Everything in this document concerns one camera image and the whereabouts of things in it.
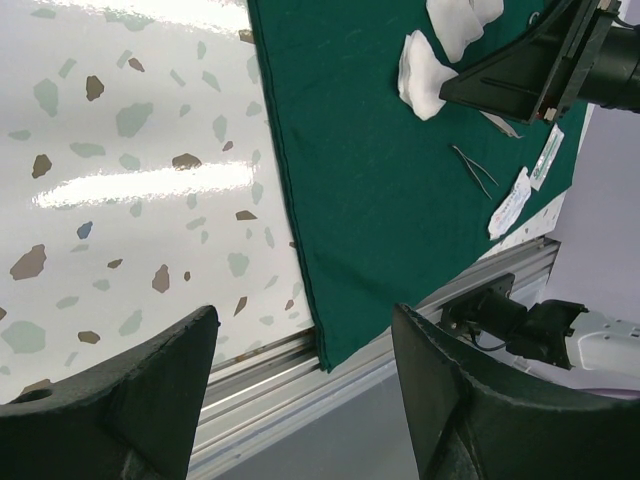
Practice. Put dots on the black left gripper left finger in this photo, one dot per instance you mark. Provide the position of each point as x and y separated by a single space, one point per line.
133 416

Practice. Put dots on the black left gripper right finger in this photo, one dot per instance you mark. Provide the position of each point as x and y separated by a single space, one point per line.
473 417

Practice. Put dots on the white green sachet packet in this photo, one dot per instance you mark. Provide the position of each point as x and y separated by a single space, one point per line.
546 157

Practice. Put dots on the thin steel tweezers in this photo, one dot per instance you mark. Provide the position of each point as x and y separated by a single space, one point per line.
474 168

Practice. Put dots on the white blue sachet packet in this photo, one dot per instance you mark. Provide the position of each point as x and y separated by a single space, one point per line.
511 207

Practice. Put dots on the white gauze pad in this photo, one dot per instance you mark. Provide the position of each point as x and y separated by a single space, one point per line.
458 23
421 76

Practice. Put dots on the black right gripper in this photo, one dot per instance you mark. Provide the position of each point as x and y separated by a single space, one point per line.
573 51

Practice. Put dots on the flat steel forceps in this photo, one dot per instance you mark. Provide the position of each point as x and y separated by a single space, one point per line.
502 125

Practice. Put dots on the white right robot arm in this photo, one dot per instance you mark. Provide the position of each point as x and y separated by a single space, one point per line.
559 333

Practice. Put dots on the green surgical cloth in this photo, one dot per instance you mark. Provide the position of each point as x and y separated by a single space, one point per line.
382 210

